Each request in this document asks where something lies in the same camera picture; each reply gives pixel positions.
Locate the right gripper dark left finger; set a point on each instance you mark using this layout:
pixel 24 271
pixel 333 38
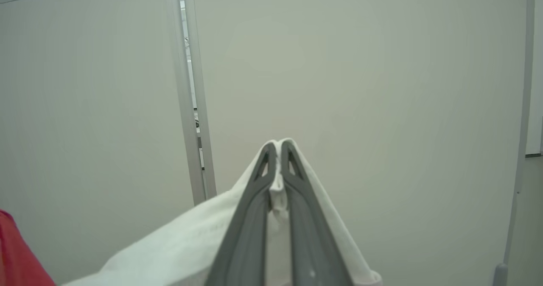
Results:
pixel 246 235

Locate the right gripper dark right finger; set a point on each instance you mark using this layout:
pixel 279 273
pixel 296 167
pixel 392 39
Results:
pixel 312 243

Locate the red shorts with white trim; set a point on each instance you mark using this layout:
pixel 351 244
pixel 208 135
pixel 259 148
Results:
pixel 191 243

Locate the grey double partition post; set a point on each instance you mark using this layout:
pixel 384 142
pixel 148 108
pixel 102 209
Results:
pixel 191 120

